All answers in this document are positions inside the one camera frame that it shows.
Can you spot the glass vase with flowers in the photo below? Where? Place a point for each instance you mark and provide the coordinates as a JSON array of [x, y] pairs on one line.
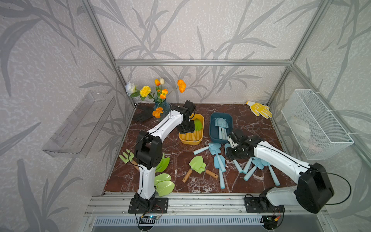
[[157, 96]]

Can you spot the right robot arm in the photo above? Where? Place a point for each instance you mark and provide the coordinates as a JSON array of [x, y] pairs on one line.
[[312, 189]]

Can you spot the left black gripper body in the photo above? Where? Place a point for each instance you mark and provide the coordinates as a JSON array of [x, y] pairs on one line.
[[187, 127]]

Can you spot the yellow white work glove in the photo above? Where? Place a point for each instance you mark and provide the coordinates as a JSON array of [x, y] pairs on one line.
[[259, 109]]

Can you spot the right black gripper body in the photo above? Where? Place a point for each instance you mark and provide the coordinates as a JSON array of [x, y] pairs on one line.
[[234, 152]]

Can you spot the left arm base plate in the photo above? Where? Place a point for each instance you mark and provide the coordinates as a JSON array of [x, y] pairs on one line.
[[153, 205]]

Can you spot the clear acrylic wall shelf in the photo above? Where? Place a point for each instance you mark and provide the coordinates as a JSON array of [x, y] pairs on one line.
[[76, 136]]

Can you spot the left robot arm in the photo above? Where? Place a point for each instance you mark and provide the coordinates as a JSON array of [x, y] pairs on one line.
[[148, 148]]

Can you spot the white wire mesh basket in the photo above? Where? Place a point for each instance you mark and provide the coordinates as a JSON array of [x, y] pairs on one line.
[[316, 129]]

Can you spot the green pointed shovel yellow handle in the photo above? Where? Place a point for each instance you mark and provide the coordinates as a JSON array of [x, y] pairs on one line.
[[188, 136]]

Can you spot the green square shovel wooden handle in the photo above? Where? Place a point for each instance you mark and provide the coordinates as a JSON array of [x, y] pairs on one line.
[[199, 166]]

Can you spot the yellow storage box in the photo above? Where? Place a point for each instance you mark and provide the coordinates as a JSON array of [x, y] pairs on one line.
[[193, 142]]

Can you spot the dark teal storage box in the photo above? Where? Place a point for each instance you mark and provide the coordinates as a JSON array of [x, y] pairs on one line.
[[213, 130]]

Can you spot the green shovel front upper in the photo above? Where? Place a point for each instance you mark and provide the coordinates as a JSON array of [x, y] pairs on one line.
[[162, 177]]

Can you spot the green shovel front lower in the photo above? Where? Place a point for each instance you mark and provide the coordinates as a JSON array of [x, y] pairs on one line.
[[164, 188]]

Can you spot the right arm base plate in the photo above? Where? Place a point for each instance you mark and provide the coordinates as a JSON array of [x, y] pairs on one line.
[[261, 205]]

